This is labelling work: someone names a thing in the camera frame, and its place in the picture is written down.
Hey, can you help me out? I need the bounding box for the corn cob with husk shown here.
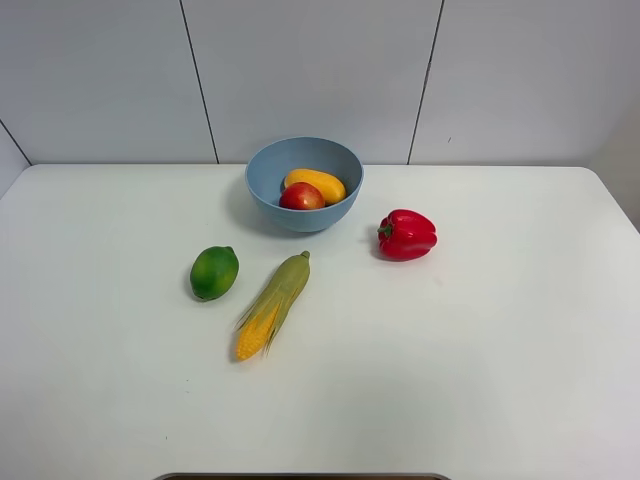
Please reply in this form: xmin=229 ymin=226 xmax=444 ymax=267
xmin=232 ymin=251 xmax=311 ymax=362

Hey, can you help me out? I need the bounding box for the red peach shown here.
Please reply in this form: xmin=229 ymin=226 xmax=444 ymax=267
xmin=279 ymin=182 xmax=325 ymax=210

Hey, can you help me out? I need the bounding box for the yellow mango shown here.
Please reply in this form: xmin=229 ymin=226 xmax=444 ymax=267
xmin=284 ymin=168 xmax=347 ymax=205

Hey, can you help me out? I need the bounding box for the red bell pepper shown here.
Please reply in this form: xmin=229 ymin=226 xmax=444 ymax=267
xmin=377 ymin=209 xmax=438 ymax=261

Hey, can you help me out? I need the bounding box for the blue plastic bowl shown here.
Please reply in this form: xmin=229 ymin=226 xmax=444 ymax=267
xmin=245 ymin=137 xmax=364 ymax=233

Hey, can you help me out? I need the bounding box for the green lime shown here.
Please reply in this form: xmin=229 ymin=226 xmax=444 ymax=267
xmin=189 ymin=246 xmax=239 ymax=301

